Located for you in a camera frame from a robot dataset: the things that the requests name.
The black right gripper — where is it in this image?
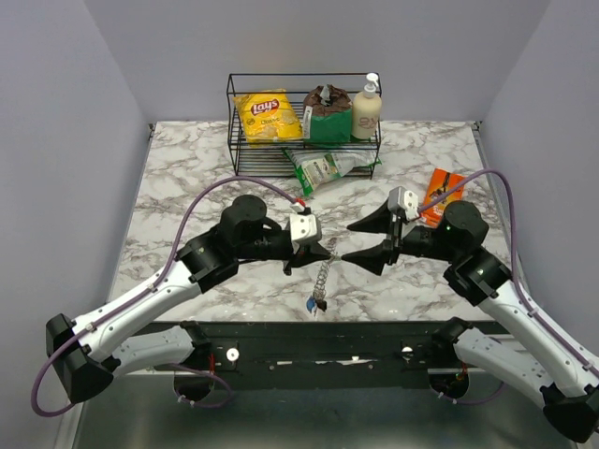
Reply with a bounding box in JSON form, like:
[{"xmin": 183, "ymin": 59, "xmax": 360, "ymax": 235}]
[{"xmin": 342, "ymin": 195, "xmax": 460, "ymax": 276}]

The silver keyring disc with rings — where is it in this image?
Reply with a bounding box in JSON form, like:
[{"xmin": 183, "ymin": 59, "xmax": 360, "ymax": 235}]
[{"xmin": 312, "ymin": 238, "xmax": 338, "ymax": 303}]

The blue key tag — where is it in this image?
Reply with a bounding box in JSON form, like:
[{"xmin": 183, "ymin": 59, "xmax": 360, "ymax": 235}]
[{"xmin": 306, "ymin": 297, "xmax": 317, "ymax": 313}]

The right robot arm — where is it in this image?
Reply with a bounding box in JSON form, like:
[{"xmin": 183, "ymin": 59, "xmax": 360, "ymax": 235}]
[{"xmin": 342, "ymin": 200, "xmax": 598, "ymax": 443}]

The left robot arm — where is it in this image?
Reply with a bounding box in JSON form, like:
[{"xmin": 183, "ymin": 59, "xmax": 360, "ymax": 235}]
[{"xmin": 46, "ymin": 195, "xmax": 331, "ymax": 404}]

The green white snack bag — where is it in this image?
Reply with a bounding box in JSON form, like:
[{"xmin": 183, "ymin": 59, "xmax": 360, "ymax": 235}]
[{"xmin": 283, "ymin": 149, "xmax": 381, "ymax": 196}]

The orange razor box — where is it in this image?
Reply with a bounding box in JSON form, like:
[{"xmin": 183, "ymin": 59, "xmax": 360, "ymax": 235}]
[{"xmin": 420, "ymin": 168, "xmax": 465, "ymax": 227}]

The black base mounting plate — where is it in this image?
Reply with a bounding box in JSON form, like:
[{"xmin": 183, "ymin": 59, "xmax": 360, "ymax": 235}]
[{"xmin": 182, "ymin": 322, "xmax": 462, "ymax": 391}]

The cream lotion pump bottle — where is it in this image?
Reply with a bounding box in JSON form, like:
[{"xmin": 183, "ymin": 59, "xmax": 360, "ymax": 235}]
[{"xmin": 351, "ymin": 72, "xmax": 382, "ymax": 140}]

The green brown paper bag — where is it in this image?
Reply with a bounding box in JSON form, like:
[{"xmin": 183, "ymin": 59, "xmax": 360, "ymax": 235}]
[{"xmin": 302, "ymin": 84, "xmax": 352, "ymax": 146}]

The yellow Lays chips bag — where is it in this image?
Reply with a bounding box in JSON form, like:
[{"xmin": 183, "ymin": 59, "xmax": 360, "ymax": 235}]
[{"xmin": 233, "ymin": 89, "xmax": 303, "ymax": 144}]

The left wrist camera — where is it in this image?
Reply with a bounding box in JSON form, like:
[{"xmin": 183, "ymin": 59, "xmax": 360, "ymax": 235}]
[{"xmin": 288, "ymin": 213, "xmax": 322, "ymax": 245}]

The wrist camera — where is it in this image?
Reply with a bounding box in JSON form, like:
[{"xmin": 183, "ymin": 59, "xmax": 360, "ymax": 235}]
[
  {"xmin": 288, "ymin": 213, "xmax": 322, "ymax": 245},
  {"xmin": 387, "ymin": 187, "xmax": 420, "ymax": 223}
]

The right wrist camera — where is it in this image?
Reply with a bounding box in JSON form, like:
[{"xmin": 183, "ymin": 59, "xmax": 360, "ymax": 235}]
[{"xmin": 387, "ymin": 187, "xmax": 420, "ymax": 223}]

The black wire rack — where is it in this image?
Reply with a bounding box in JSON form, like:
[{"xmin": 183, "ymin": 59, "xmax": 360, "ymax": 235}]
[{"xmin": 226, "ymin": 72, "xmax": 382, "ymax": 179}]

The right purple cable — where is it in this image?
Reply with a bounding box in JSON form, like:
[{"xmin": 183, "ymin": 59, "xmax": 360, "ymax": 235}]
[{"xmin": 418, "ymin": 168, "xmax": 599, "ymax": 405}]

